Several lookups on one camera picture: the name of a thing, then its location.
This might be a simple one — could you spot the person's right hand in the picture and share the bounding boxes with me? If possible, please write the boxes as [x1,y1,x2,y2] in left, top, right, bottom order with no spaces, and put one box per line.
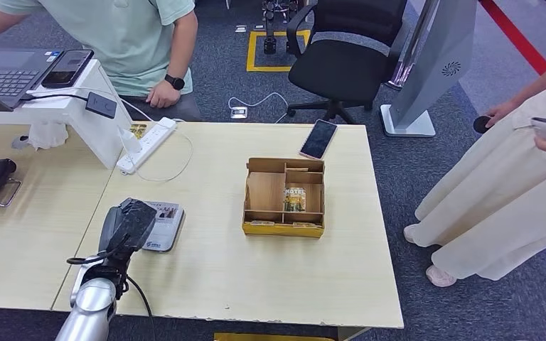
[485,101,521,129]

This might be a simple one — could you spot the pink-edged smartphone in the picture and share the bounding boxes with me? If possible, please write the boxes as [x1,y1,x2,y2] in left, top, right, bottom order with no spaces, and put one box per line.
[299,119,338,161]

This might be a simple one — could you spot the black office chair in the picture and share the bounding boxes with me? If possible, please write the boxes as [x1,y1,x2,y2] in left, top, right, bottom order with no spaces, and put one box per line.
[285,0,408,126]

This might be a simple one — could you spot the grey standing kiosk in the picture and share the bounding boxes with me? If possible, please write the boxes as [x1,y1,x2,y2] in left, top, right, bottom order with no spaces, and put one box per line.
[379,0,477,139]

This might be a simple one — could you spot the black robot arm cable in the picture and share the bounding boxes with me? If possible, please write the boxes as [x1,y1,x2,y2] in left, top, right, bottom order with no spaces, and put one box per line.
[65,244,157,341]

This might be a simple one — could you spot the white plug adapter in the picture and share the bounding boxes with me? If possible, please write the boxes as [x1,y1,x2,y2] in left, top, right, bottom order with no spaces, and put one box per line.
[116,126,143,156]

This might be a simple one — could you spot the black wristwatch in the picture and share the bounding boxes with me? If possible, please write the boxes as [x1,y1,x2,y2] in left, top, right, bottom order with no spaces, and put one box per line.
[164,73,186,91]

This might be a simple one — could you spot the person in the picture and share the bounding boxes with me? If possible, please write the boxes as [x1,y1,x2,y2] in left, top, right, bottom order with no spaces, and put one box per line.
[0,0,203,122]
[402,47,546,288]

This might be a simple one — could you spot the grey card reader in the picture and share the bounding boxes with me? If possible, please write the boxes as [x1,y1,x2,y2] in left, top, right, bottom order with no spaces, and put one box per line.
[141,201,186,253]

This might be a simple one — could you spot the pale shoe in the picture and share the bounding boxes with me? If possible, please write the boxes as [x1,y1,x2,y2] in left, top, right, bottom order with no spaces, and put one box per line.
[402,223,423,246]
[425,264,458,288]

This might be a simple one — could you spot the black power adapter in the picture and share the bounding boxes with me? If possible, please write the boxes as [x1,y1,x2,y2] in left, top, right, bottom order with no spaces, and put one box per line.
[85,92,119,120]

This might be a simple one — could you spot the black robot legs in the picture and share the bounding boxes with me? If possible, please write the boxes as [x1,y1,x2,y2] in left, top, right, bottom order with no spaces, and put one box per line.
[260,0,302,56]

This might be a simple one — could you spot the white power strip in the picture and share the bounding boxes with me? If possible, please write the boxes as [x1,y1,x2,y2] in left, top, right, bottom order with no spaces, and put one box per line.
[115,117,178,176]

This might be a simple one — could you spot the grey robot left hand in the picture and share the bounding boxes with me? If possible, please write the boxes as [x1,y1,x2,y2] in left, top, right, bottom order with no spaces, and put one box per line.
[97,197,158,256]

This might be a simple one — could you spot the white desk riser stand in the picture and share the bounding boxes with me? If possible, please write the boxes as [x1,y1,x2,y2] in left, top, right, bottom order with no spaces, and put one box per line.
[0,60,134,171]

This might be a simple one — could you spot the cardboard compartment box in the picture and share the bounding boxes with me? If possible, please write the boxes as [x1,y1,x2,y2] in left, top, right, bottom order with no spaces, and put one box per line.
[242,157,326,239]

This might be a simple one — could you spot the black smartphone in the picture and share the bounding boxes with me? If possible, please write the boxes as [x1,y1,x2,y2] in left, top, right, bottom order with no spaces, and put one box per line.
[41,49,95,90]

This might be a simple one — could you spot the black round object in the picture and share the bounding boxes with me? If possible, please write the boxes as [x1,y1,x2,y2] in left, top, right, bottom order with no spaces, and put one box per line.
[473,115,493,134]

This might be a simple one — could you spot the thin white cable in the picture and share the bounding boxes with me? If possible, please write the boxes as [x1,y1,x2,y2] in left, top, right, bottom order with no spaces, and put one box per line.
[121,96,194,183]

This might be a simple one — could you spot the white floor cable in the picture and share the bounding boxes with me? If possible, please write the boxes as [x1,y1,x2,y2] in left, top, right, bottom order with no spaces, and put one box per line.
[227,92,289,124]

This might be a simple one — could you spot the dark grey laptop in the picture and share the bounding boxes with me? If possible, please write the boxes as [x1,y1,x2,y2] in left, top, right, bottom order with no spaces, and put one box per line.
[0,48,63,113]

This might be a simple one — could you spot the thin black cable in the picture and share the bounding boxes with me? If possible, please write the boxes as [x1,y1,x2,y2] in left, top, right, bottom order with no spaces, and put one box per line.
[20,93,89,103]

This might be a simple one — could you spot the crumpled white tissue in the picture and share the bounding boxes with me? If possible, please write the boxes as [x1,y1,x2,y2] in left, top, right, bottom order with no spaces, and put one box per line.
[26,121,69,151]

